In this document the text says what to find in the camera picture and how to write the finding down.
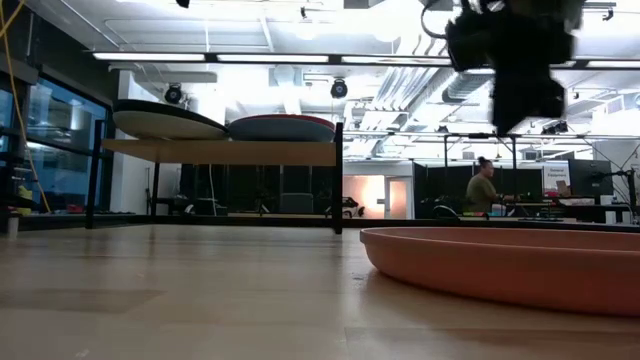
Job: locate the salmon pink plate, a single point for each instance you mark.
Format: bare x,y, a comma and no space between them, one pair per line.
500,270

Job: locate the white cup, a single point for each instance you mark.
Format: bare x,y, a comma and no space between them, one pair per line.
12,227

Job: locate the terracotta red plate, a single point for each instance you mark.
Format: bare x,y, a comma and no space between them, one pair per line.
290,116

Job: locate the grey ventilation duct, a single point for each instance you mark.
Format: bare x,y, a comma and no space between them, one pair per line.
465,87

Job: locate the long ceiling light bar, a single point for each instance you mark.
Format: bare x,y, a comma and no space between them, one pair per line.
150,56

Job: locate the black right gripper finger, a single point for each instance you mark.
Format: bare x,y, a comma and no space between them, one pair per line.
525,100

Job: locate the white printed sign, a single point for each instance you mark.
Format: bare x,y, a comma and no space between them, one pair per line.
556,175

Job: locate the dark teal plate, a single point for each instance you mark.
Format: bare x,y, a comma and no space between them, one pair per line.
135,105

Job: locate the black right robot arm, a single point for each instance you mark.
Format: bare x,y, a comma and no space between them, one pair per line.
550,7

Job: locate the wooden shelf with black legs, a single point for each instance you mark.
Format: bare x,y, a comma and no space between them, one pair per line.
225,152

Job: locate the black computer monitor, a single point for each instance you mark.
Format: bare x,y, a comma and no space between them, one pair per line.
590,177

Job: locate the cream plate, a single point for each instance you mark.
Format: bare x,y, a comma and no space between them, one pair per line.
165,127

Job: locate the person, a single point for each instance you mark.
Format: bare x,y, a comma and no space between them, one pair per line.
480,192

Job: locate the black metal rig frame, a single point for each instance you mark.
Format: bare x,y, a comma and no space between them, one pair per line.
514,160

